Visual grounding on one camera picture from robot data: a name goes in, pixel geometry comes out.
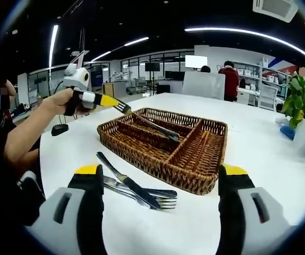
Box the bright white display screen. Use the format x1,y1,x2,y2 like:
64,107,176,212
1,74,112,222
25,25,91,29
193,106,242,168
184,55,208,69

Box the white mesh office chair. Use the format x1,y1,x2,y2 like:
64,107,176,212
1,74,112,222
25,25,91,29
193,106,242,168
257,84,279,112

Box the black office chair armrest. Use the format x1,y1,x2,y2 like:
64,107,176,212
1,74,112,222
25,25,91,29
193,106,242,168
15,169,47,216

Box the straight ceiling light strip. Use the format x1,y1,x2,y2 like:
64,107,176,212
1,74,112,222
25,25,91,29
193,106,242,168
48,24,60,70

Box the long curved ceiling light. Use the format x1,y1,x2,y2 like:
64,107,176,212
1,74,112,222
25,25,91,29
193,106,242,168
184,26,305,70

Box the black desk monitor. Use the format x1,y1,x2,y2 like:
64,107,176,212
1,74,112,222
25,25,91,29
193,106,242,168
164,71,185,81

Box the brown wicker utensil storage tray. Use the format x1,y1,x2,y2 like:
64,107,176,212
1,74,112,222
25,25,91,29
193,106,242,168
96,107,229,197

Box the white storage shelf with bins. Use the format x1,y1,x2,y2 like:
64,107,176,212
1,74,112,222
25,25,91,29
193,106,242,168
236,61,289,99

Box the black oval device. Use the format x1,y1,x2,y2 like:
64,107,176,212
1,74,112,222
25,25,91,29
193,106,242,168
50,123,70,137

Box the dark blue standing banner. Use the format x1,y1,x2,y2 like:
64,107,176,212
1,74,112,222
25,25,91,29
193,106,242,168
90,66,103,87

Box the black monitor on stand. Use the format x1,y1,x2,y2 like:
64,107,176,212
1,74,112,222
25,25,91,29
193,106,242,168
145,62,160,92

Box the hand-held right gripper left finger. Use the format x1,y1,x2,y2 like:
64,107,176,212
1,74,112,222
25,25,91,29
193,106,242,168
24,164,107,255

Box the blue cloth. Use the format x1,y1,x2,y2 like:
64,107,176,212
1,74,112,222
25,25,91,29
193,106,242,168
279,125,296,141

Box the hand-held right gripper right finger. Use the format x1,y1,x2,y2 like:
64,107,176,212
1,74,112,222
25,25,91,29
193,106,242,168
216,163,296,255

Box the short ceiling light strip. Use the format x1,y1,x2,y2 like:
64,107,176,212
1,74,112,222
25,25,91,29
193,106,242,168
90,50,112,62
124,36,150,47

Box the person's left hand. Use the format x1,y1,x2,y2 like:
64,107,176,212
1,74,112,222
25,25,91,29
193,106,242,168
39,87,86,117

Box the wooden cabinet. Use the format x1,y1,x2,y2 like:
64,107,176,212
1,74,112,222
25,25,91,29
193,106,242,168
101,82,115,98

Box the silver metal fork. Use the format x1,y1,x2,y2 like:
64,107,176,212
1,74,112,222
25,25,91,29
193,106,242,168
103,183,177,210
115,102,181,142

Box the white ceiling air conditioner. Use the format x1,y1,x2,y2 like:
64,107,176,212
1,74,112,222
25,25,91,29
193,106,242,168
252,0,299,23

